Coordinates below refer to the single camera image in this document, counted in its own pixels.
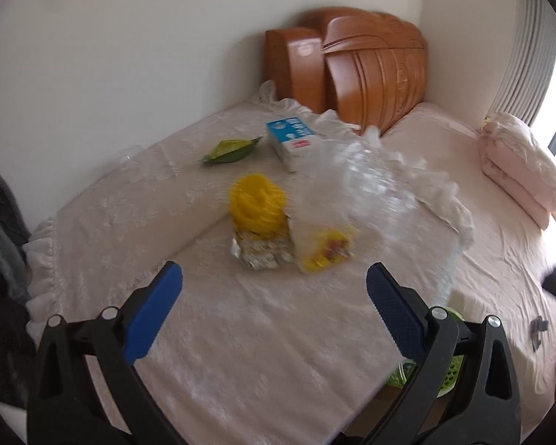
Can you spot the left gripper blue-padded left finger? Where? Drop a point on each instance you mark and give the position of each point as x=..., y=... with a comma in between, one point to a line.
x=64, y=407

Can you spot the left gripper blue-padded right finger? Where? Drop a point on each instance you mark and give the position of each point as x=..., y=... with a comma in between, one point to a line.
x=485, y=406

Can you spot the clear bag with yellow print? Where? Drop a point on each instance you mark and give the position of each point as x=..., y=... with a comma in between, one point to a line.
x=351, y=200

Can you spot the silver foil snack wrapper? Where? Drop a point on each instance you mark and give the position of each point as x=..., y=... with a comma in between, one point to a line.
x=259, y=253

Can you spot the yellow plastic cup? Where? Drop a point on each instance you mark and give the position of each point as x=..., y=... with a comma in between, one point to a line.
x=257, y=205

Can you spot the green snack wrapper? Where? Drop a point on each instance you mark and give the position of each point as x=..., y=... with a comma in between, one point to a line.
x=230, y=151

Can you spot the blue white carton box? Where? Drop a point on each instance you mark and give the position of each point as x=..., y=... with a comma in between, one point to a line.
x=292, y=141

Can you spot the clear plastic lid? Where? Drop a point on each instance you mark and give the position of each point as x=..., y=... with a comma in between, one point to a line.
x=121, y=159

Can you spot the small grey clip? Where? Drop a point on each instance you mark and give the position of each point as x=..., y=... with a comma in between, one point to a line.
x=537, y=327

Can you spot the pink bed sheet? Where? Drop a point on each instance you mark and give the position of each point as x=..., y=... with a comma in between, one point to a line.
x=502, y=272

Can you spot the grey brown hanging clothes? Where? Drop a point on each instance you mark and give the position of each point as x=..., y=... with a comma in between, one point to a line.
x=17, y=352

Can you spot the green plastic waste basket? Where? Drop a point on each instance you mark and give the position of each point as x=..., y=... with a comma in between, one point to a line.
x=406, y=367

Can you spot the white lace table cover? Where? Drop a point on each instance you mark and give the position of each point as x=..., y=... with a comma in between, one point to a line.
x=247, y=357

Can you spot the grey vertical blinds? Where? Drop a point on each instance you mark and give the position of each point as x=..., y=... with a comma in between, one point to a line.
x=530, y=66

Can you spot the carved wooden headboard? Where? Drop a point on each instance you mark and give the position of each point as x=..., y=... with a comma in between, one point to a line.
x=371, y=68

